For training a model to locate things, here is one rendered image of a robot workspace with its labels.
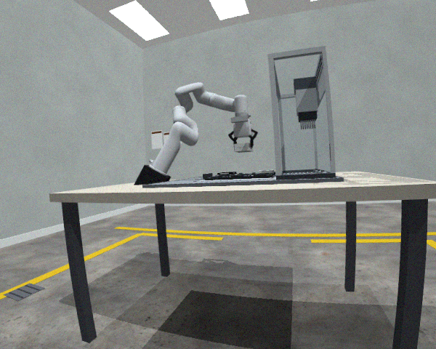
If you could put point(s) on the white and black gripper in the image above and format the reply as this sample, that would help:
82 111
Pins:
243 129

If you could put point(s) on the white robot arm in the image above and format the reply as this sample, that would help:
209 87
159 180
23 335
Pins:
185 129

